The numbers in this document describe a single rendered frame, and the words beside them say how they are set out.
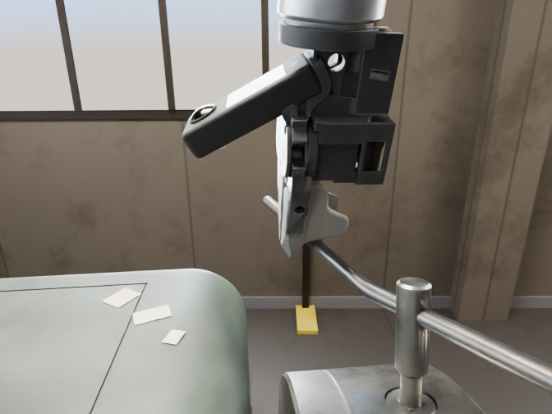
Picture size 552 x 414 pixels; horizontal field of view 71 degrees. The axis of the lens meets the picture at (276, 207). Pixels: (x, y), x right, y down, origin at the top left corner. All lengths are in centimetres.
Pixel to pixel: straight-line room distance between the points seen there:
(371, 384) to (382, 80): 23
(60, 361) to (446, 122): 222
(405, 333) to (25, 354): 27
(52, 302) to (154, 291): 9
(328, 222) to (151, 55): 197
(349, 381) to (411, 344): 7
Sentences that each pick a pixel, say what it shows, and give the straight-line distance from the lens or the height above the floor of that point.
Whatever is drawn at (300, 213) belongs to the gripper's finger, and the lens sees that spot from 31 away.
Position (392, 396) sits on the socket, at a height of 123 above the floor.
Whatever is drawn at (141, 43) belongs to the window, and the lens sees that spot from 227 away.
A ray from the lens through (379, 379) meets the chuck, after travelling 33.
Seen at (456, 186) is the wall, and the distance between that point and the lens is 248.
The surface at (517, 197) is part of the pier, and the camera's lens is 249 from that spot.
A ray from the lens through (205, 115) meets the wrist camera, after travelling 31.
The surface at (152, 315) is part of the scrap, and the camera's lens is 35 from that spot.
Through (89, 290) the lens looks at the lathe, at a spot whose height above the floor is 126.
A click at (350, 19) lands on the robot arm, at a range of 27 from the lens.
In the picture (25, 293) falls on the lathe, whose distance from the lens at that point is 44.
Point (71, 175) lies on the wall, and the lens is 254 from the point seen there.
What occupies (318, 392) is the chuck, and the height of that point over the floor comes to 123.
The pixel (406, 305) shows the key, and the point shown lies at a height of 131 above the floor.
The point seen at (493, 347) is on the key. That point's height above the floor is 131.
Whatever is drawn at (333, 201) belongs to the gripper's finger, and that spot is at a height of 133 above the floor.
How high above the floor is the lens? 145
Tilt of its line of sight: 19 degrees down
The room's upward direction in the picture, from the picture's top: straight up
